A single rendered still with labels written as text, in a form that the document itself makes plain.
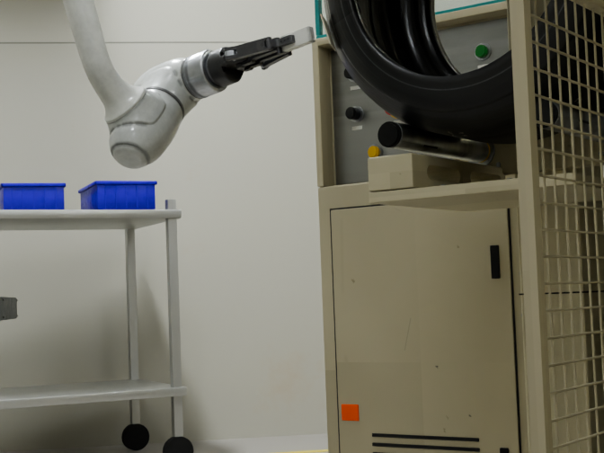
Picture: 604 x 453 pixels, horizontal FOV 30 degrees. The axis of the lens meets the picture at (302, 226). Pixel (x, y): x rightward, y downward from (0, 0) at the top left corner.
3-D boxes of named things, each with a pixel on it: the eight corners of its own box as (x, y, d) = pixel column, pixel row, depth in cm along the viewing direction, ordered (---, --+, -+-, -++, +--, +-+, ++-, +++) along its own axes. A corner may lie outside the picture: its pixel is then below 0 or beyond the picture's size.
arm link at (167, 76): (219, 82, 237) (197, 120, 228) (165, 102, 246) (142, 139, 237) (190, 42, 232) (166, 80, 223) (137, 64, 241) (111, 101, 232)
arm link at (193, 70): (208, 59, 235) (229, 50, 232) (214, 101, 234) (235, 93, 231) (178, 52, 228) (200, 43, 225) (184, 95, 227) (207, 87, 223)
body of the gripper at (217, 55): (200, 48, 225) (236, 34, 220) (228, 55, 232) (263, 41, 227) (206, 84, 224) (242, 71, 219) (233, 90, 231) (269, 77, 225)
